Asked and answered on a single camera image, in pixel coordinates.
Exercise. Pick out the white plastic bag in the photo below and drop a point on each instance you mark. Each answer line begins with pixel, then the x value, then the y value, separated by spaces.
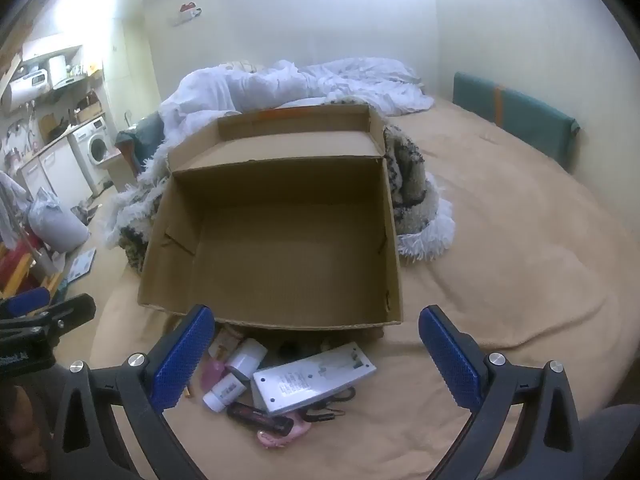
pixel 55 220

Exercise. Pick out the white washing machine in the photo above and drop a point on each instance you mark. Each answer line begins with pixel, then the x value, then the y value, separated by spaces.
pixel 95 145

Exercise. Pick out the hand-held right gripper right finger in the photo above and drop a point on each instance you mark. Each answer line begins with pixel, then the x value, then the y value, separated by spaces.
pixel 450 355

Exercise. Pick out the brown cardboard box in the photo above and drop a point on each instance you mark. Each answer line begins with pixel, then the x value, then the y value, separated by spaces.
pixel 280 250

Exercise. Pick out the pink bottle with gold cap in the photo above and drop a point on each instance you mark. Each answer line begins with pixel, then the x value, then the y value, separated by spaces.
pixel 214 372

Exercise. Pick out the shaggy patterned blanket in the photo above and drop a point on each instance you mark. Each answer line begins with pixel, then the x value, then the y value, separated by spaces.
pixel 415 195

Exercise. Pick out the teal headboard cushion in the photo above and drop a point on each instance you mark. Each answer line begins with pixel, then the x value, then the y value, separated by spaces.
pixel 515 110

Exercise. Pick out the person's grey clothing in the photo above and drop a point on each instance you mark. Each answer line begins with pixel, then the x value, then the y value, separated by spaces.
pixel 612 442

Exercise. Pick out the pale hanging cloth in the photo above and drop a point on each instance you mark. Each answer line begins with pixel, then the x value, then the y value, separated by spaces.
pixel 10 205

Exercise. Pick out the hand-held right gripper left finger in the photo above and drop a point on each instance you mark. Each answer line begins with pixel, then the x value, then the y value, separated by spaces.
pixel 182 355

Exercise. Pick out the white rectangular device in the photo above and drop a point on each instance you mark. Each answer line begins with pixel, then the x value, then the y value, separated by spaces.
pixel 310 375

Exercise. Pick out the person's left hand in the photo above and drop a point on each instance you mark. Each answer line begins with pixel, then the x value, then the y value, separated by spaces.
pixel 20 420

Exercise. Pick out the red cloth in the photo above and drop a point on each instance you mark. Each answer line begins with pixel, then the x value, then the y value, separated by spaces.
pixel 12 262

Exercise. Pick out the wooden rack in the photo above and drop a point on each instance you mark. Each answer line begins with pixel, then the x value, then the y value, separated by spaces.
pixel 17 272

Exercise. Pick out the black tube with red print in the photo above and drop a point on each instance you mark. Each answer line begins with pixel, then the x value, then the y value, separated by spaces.
pixel 255 416

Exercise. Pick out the dark green cloth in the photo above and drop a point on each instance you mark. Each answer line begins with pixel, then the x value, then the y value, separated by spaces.
pixel 142 142

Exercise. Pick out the white kitchen cabinet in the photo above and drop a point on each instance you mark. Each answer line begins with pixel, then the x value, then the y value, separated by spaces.
pixel 55 170

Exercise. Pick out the plain white bottle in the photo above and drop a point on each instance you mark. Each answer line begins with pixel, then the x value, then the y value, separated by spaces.
pixel 247 355

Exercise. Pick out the white duvet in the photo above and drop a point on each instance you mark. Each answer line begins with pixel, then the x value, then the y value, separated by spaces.
pixel 350 85

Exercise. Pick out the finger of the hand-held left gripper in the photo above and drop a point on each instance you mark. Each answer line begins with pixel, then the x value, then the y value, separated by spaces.
pixel 65 312
pixel 27 302

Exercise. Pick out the pink soft case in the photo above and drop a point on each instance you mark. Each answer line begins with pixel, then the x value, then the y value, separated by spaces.
pixel 296 432

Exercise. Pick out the small labelled white bottle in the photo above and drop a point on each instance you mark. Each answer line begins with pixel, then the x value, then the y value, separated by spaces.
pixel 225 391

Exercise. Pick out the white water heater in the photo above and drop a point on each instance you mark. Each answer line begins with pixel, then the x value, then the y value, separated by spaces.
pixel 25 90

